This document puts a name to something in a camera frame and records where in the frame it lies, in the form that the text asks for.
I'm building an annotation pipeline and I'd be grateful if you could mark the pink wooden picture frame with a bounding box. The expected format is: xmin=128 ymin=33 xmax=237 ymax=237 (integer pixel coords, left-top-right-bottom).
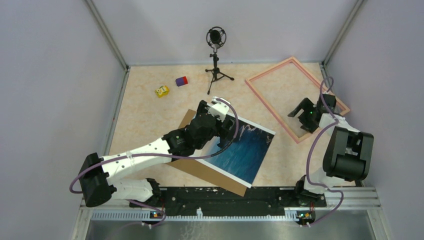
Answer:
xmin=244 ymin=56 xmax=351 ymax=145

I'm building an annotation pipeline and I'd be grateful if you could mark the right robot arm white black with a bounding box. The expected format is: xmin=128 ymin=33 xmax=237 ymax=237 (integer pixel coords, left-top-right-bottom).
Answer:
xmin=288 ymin=94 xmax=374 ymax=206

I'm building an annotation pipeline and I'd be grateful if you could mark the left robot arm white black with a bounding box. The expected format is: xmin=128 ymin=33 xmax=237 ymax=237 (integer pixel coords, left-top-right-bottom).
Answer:
xmin=69 ymin=97 xmax=239 ymax=208

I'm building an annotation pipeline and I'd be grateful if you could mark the brown cardboard backing board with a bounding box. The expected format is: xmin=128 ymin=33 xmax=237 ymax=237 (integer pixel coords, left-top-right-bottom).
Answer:
xmin=163 ymin=109 xmax=247 ymax=197

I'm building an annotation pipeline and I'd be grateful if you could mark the purple red toy block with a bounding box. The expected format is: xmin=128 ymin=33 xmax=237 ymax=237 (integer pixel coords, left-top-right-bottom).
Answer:
xmin=175 ymin=76 xmax=188 ymax=87

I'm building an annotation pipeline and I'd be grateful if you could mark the yellow owl toy block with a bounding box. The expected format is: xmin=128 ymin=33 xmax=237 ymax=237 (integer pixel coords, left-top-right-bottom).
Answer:
xmin=154 ymin=85 xmax=170 ymax=98

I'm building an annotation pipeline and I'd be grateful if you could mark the black microphone on tripod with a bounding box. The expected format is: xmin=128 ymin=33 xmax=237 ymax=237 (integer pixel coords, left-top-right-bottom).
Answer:
xmin=205 ymin=26 xmax=235 ymax=95

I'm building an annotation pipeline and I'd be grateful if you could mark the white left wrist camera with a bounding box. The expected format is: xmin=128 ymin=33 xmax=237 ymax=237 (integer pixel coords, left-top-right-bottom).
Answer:
xmin=207 ymin=96 xmax=231 ymax=123

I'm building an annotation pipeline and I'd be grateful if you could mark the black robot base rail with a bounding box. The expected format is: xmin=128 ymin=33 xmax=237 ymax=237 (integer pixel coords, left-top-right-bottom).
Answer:
xmin=145 ymin=186 xmax=327 ymax=217

